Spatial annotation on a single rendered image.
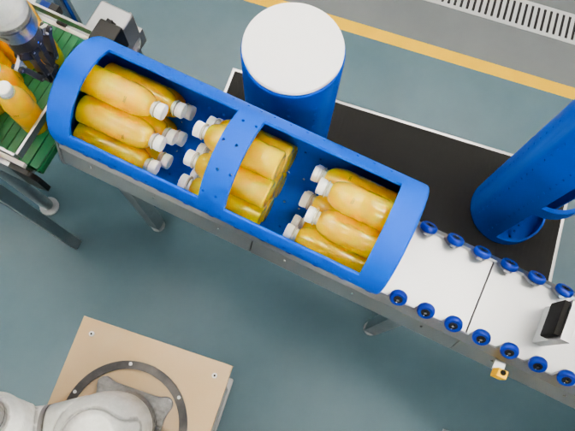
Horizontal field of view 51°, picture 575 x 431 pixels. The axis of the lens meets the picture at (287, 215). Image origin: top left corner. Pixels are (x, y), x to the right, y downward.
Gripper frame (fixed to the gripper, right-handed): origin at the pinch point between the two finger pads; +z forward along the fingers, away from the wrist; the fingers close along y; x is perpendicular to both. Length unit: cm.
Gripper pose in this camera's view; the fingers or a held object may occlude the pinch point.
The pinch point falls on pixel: (52, 75)
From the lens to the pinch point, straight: 156.1
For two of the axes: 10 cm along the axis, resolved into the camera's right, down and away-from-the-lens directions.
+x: 9.0, 4.3, -0.9
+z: -0.3, 2.6, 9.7
